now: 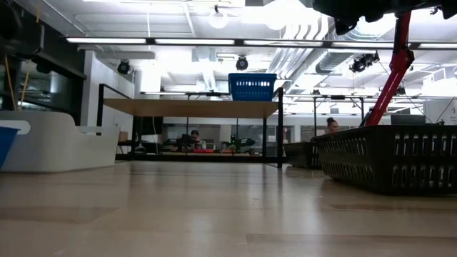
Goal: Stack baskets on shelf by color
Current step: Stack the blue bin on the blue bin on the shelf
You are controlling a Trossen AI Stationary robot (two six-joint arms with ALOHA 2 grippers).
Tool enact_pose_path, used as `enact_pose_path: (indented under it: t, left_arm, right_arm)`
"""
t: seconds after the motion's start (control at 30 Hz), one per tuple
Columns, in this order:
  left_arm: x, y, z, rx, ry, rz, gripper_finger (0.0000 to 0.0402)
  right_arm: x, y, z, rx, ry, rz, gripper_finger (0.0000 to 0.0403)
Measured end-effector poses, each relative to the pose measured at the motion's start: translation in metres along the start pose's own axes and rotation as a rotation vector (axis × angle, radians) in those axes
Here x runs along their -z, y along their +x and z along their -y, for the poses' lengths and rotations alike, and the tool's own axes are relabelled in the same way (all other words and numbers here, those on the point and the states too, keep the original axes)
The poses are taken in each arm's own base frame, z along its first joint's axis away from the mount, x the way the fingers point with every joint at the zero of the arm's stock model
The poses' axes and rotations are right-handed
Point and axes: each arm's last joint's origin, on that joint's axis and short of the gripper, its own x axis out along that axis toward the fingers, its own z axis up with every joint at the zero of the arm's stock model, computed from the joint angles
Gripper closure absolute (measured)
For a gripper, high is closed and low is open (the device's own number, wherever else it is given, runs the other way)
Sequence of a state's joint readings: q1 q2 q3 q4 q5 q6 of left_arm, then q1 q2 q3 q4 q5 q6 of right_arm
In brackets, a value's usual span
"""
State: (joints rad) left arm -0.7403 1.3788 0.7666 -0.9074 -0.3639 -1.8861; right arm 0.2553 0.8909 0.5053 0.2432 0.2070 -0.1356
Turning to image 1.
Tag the blue plastic basket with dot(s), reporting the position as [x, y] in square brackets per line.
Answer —
[6, 146]
[251, 93]
[251, 75]

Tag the white plastic bin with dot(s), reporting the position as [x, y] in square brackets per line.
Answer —
[71, 146]

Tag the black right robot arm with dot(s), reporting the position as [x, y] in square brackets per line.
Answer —
[450, 9]

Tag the black background robot arm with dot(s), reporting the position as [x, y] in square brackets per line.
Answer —
[185, 142]
[242, 142]

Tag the black ceiling spotlight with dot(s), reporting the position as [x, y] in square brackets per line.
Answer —
[241, 63]
[357, 66]
[123, 68]

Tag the person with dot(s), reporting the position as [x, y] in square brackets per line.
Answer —
[195, 135]
[332, 125]

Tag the white round ceiling lamp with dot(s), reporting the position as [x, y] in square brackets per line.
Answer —
[218, 20]

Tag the black monitor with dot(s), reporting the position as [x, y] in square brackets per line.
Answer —
[407, 119]

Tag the white cabinet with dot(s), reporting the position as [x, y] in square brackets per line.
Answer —
[439, 110]

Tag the overhead light bar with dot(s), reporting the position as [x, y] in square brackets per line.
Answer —
[196, 41]

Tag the black background screen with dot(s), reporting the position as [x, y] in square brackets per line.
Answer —
[149, 125]

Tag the cardboard box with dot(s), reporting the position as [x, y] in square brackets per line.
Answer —
[123, 136]

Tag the black metal rack frame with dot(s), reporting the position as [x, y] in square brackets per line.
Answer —
[315, 114]

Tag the wooden shelf with black frame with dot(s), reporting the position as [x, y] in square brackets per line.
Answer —
[178, 108]

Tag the black rig frame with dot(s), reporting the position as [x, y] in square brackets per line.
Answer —
[214, 157]

